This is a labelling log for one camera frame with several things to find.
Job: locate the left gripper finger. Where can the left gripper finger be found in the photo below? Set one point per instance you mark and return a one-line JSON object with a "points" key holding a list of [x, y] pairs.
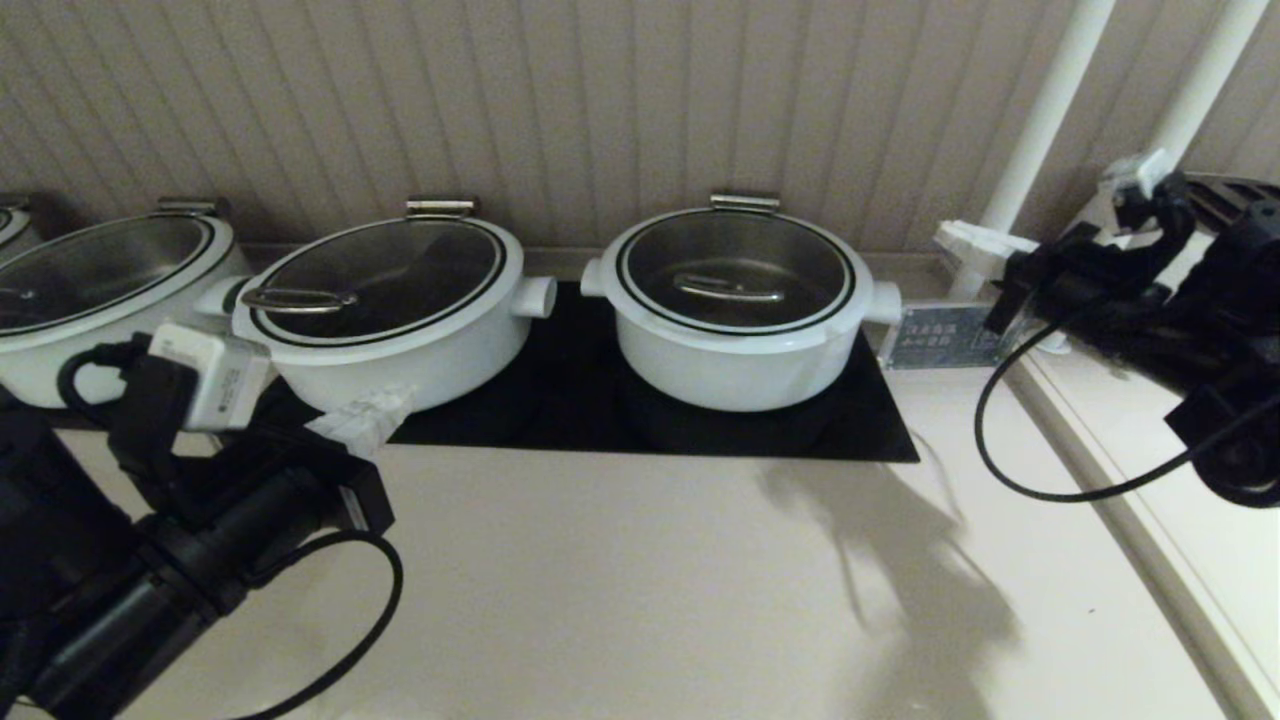
{"points": [[365, 410], [365, 438]]}

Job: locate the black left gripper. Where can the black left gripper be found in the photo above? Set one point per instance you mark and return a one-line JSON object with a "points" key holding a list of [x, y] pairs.
{"points": [[60, 520]]}

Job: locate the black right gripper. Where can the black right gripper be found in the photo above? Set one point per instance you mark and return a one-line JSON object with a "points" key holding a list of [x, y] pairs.
{"points": [[1150, 310]]}

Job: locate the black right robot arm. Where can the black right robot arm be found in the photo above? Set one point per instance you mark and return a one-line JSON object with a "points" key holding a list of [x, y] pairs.
{"points": [[1240, 450]]}

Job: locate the shallow wide white pot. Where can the shallow wide white pot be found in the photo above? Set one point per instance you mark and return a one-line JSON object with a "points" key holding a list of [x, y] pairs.
{"points": [[60, 370], [450, 370]]}

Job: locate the deep white round pot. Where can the deep white round pot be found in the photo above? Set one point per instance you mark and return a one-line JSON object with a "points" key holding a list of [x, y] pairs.
{"points": [[740, 380]]}

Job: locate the small white lidded pot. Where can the small white lidded pot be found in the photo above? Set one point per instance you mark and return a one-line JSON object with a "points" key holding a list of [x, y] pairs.
{"points": [[12, 235]]}

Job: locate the large black induction cooktop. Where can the large black induction cooktop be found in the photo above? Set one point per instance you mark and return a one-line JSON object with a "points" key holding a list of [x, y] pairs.
{"points": [[570, 400]]}

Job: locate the white toaster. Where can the white toaster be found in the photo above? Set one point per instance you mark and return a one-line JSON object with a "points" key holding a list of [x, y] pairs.
{"points": [[1245, 190]]}

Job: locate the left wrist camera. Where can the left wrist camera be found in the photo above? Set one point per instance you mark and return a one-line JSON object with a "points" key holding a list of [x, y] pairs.
{"points": [[220, 380]]}

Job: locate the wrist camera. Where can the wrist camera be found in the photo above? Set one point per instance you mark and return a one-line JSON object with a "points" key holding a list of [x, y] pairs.
{"points": [[1135, 172], [220, 380]]}

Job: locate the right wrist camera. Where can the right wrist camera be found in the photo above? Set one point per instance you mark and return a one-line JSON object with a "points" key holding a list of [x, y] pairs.
{"points": [[1135, 172]]}

